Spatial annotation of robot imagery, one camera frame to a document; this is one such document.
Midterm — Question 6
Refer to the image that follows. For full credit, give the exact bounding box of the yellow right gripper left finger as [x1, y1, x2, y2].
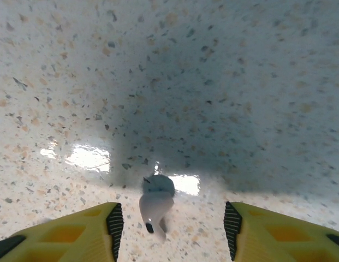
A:
[0, 201, 125, 262]

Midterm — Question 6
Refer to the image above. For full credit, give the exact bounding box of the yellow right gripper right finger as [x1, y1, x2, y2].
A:
[224, 201, 339, 262]

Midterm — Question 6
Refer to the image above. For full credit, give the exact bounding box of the small purple screw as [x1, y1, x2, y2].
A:
[138, 174, 176, 242]

